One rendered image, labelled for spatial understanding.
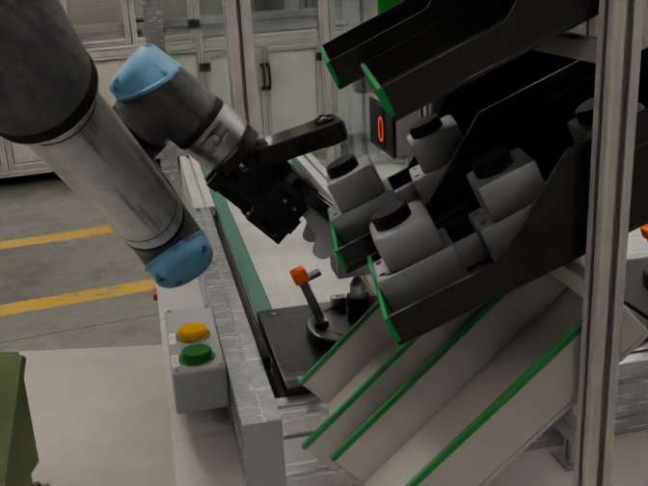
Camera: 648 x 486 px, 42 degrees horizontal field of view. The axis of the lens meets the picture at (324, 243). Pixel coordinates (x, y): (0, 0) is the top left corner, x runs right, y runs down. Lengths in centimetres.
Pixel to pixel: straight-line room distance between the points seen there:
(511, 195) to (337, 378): 37
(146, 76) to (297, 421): 42
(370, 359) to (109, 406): 48
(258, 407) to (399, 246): 44
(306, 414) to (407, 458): 23
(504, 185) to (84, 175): 36
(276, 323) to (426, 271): 57
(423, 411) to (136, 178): 34
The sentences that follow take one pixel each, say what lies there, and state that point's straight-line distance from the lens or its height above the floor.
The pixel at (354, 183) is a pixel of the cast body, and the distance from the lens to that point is 77.
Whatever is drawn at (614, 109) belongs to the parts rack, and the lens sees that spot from 55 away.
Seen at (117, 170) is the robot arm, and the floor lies 128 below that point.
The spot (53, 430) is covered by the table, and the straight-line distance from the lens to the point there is 123.
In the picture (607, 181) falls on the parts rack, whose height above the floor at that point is 131.
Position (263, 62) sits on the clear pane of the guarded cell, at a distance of 237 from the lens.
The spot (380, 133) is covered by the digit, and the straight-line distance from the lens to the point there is 127.
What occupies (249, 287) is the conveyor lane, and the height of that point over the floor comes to 95.
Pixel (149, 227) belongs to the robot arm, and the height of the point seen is 120.
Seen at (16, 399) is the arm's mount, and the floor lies 101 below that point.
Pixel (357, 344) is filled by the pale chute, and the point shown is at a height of 106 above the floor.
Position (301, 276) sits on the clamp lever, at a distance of 108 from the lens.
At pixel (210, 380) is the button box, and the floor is 94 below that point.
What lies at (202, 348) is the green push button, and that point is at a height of 97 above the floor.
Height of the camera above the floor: 145
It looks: 19 degrees down
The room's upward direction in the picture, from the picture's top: 3 degrees counter-clockwise
